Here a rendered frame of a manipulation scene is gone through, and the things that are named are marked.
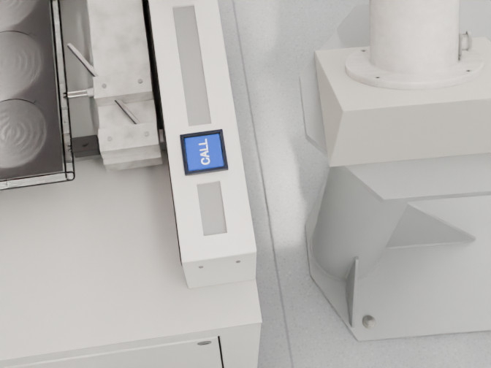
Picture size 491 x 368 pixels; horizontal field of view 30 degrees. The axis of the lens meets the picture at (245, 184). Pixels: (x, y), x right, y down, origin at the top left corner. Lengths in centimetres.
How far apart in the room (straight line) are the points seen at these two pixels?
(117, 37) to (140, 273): 34
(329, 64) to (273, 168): 90
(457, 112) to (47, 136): 55
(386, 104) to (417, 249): 102
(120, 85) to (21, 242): 26
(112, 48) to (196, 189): 29
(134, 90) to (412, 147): 39
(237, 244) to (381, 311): 100
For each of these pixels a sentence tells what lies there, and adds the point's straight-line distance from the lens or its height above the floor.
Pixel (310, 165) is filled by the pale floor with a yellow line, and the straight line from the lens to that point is 221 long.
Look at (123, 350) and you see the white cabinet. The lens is 132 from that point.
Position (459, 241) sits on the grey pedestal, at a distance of 217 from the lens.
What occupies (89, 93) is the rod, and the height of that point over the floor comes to 90.
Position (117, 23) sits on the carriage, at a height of 88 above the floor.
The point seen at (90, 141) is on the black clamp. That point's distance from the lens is 126.
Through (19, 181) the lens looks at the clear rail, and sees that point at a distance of 126.
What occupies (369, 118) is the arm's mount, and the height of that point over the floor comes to 98.
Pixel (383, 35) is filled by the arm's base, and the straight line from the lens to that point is 124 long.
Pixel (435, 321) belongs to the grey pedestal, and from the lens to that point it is 212.
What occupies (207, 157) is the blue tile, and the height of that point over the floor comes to 96.
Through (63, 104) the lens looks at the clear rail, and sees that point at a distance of 129.
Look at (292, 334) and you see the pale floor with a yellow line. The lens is 209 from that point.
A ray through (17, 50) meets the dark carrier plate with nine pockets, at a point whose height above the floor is 90.
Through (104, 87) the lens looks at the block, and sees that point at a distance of 129.
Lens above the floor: 205
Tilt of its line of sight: 70 degrees down
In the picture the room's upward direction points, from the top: straight up
